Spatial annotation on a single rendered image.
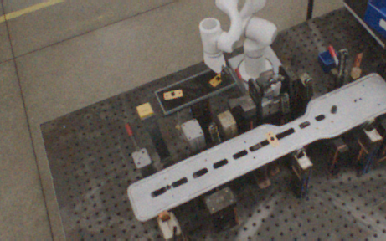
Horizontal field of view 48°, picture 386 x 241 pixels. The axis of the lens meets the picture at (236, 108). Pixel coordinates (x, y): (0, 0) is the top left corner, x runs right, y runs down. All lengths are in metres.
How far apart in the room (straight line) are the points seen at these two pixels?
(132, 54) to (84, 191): 1.69
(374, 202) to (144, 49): 2.38
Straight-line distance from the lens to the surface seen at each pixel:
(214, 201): 1.88
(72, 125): 2.66
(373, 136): 2.05
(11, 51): 4.31
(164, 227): 1.85
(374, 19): 2.44
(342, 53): 2.09
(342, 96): 2.19
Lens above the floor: 2.78
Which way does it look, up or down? 57 degrees down
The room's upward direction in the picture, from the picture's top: 6 degrees counter-clockwise
